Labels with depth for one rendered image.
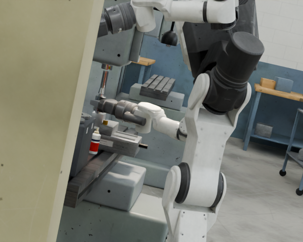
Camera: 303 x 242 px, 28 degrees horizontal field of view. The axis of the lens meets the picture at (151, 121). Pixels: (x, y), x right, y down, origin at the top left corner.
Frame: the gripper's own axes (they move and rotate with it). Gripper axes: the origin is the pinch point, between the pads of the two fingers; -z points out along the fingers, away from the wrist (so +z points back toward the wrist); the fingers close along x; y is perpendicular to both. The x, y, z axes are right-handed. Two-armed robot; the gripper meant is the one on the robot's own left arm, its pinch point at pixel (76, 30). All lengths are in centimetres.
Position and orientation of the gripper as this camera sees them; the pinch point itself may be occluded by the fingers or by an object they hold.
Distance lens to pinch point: 197.1
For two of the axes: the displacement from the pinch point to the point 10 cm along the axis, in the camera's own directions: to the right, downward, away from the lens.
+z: 9.4, -3.1, 1.7
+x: -3.2, -5.6, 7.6
